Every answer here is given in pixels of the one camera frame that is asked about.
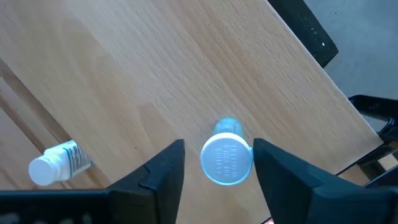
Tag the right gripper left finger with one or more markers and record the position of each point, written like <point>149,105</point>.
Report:
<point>161,186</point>

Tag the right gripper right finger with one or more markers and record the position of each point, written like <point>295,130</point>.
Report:
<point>280,186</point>

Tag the teal vial white cap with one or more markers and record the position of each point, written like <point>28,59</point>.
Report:
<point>226,158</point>

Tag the white labelled medicine bottle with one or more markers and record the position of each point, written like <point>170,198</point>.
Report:
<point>59,163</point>

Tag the black loop clamp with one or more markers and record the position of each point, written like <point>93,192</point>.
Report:
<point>376,107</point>

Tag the black bar with holes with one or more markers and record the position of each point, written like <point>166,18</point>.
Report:
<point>304,31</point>

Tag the black metal rail frame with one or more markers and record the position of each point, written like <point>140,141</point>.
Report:
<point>382,174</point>

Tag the wooden shelf black metal frame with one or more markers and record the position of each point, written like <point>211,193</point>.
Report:
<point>186,68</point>

